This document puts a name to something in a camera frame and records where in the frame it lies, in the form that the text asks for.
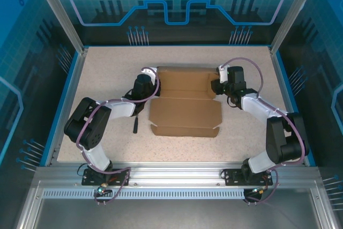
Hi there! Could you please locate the brown cardboard box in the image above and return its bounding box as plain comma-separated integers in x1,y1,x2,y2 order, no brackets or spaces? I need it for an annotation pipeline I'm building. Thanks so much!
148,65,223,138

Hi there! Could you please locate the blue table edge strip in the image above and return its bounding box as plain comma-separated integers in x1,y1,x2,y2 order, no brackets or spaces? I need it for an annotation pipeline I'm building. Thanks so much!
40,51,81,167
274,51,314,167

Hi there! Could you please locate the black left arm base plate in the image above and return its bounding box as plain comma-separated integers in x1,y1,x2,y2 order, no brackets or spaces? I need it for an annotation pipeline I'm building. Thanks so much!
81,168,131,187

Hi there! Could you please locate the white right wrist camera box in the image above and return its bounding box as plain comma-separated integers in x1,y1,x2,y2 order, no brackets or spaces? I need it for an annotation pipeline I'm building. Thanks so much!
217,64,229,84

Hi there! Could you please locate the slotted grey cable duct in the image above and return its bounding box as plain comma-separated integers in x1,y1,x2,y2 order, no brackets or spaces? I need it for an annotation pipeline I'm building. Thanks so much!
41,189,247,200

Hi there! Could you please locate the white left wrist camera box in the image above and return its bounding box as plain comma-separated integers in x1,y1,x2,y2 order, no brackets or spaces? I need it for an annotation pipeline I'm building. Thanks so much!
141,67,159,80

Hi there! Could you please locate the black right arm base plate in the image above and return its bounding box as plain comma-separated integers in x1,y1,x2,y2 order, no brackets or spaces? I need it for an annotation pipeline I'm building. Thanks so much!
223,168,274,187

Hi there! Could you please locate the aluminium mounting rail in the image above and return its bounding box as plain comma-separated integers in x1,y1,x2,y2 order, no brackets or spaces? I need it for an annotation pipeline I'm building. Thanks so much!
34,162,321,188

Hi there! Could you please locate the aluminium frame post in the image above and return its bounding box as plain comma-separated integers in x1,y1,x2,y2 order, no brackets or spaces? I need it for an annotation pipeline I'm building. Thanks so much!
29,0,88,54
269,0,324,54

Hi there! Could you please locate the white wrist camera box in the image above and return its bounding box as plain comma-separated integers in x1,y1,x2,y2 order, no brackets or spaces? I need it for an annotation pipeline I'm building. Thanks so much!
141,67,159,80
217,64,229,84

